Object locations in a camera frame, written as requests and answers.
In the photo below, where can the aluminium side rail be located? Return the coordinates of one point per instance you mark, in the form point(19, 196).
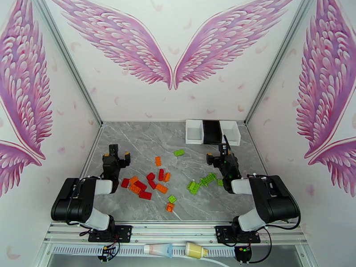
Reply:
point(94, 144)
point(254, 142)

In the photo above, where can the small green lego brick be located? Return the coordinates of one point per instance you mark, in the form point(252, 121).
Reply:
point(172, 199)

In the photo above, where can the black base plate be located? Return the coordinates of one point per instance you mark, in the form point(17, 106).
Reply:
point(123, 233)
point(222, 233)

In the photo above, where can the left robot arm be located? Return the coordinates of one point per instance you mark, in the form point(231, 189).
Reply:
point(72, 202)

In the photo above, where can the black controller box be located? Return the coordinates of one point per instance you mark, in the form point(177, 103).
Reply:
point(242, 253)

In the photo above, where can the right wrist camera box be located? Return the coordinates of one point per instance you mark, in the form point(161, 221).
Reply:
point(222, 149)

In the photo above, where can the aluminium mounting rail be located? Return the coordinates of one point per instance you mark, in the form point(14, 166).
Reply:
point(172, 233)

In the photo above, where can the white plastic bin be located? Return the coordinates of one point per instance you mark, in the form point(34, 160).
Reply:
point(231, 132)
point(194, 134)

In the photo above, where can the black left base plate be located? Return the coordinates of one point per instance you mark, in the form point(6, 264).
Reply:
point(123, 233)

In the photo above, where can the red lego brick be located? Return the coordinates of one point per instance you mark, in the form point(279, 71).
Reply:
point(125, 182)
point(145, 195)
point(150, 176)
point(152, 184)
point(140, 185)
point(161, 174)

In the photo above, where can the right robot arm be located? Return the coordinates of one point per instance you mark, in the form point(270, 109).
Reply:
point(278, 202)

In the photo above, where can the aluminium frame post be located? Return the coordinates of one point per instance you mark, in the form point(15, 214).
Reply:
point(278, 60)
point(69, 60)

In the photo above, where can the green lego plate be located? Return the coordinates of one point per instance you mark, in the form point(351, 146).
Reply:
point(209, 178)

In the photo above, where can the small orange lego brick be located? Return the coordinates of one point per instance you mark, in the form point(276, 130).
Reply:
point(170, 207)

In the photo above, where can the cream squeeze tube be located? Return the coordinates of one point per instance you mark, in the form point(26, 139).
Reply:
point(155, 249)

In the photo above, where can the yellow plastic bottle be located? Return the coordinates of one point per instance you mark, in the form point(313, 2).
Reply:
point(194, 250)

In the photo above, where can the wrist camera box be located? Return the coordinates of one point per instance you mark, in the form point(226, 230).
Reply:
point(222, 149)
point(114, 150)

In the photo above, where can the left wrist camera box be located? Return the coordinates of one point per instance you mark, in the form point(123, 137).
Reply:
point(114, 150)

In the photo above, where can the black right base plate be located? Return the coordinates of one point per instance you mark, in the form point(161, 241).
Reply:
point(222, 233)

